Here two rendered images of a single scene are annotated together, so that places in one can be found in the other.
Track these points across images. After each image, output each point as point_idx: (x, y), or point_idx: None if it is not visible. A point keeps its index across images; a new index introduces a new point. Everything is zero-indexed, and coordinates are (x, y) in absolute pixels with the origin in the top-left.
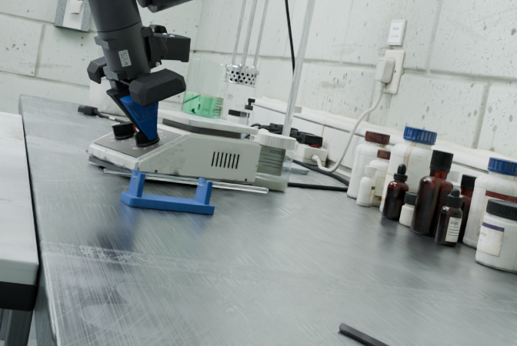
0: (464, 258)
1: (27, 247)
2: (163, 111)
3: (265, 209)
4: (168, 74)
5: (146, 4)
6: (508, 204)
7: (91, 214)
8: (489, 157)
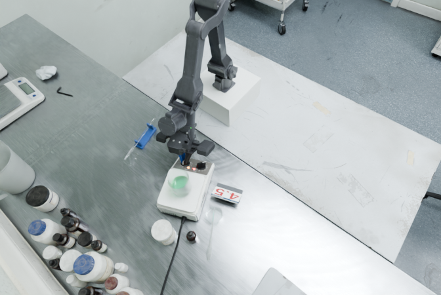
0: (62, 196)
1: (128, 80)
2: (194, 176)
3: (135, 179)
4: (159, 132)
5: None
6: (39, 193)
7: (144, 108)
8: (42, 223)
